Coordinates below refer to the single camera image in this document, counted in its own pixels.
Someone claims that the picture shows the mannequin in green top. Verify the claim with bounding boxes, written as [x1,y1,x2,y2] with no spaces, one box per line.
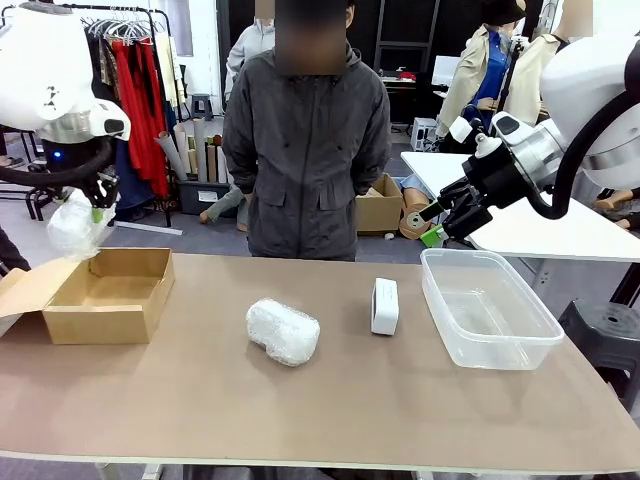
[198,184,251,234]

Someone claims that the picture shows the black plastic stool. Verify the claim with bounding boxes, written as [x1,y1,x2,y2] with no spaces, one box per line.
[557,298,640,401]

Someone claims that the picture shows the white monitor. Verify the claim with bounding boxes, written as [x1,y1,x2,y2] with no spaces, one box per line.
[431,54,461,87]

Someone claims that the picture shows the bystander arm in dark sleeve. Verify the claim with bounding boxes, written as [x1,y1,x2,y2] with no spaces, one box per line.
[0,227,32,275]

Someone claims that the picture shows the grey wall panel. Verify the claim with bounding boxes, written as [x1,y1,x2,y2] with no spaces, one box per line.
[168,0,194,57]

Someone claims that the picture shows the red hanging dress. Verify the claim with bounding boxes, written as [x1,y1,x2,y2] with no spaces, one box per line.
[110,39,171,199]

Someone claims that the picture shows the dark blue cloth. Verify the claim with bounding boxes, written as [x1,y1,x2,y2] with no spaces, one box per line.
[113,164,154,210]

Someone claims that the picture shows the white computer case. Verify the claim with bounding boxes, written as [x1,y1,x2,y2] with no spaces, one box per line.
[411,117,442,151]

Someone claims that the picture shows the white work table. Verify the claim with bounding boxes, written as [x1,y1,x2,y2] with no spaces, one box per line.
[399,149,640,306]

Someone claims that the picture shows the tape rolls in background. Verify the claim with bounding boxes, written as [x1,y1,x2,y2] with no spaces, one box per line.
[398,187,436,241]

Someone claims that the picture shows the bubble clock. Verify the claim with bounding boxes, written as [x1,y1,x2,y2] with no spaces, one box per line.
[244,297,322,368]
[46,188,114,262]

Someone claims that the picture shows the beige paper roll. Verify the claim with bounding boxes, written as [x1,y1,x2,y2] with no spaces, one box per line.
[173,123,200,176]

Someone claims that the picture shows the grey leaning paper roll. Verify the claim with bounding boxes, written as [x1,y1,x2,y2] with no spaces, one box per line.
[153,130,189,181]

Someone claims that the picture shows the person's right forearm grey sleeve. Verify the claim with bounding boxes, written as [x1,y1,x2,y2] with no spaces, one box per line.
[222,149,261,201]

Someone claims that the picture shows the person in light grey hoodie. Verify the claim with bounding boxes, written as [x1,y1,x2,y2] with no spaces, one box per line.
[225,17,277,101]

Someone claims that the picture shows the bare mannequin legs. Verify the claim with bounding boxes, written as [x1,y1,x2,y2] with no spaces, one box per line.
[593,187,640,231]

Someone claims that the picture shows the person in dark grey jacket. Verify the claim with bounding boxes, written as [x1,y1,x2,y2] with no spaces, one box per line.
[221,0,392,263]

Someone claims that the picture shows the small brown cardboard box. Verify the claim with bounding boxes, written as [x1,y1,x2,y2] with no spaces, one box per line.
[354,173,404,236]

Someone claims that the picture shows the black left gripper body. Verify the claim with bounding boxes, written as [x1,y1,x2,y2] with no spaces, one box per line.
[41,138,119,191]

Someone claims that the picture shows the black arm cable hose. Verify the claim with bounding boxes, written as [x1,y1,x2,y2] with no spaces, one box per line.
[524,87,640,221]
[0,137,114,189]

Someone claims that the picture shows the black clothes rack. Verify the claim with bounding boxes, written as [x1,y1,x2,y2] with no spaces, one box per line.
[79,3,174,229]

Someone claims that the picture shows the small grey stool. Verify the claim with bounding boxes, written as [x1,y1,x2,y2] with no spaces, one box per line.
[191,93,214,121]

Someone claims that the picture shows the black cabinet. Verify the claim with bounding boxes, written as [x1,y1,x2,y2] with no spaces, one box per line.
[374,43,441,126]

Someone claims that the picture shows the person's left forearm grey sleeve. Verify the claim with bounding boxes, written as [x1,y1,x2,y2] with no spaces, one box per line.
[349,149,392,199]

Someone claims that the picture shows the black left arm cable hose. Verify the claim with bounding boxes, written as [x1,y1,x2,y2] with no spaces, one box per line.
[0,137,114,189]

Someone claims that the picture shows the clear plastic container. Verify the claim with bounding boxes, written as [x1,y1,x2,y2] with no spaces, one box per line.
[419,248,566,371]

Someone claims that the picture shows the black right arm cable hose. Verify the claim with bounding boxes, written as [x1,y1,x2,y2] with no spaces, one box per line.
[524,87,640,221]

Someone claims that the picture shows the tall grey paper tube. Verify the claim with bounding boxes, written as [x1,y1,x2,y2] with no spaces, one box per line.
[193,117,209,184]

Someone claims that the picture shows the open cardboard box with flap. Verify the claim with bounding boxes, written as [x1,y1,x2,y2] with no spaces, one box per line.
[0,247,176,346]

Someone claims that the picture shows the black hanging garment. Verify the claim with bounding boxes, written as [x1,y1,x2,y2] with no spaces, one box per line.
[82,22,119,104]

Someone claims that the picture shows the black tripod stand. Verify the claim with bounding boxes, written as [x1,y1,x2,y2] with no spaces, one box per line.
[499,35,529,121]

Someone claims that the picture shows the small white box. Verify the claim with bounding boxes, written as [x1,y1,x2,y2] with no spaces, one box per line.
[369,277,400,336]

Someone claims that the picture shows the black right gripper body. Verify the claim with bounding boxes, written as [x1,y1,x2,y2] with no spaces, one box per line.
[462,145,540,209]

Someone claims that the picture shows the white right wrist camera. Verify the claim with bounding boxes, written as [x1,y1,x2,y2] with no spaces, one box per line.
[448,116,501,159]

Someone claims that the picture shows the dark storage bin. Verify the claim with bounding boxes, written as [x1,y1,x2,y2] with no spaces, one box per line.
[178,179,236,216]

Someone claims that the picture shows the white bar on floor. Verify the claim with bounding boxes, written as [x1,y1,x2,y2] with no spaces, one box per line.
[114,221,184,236]

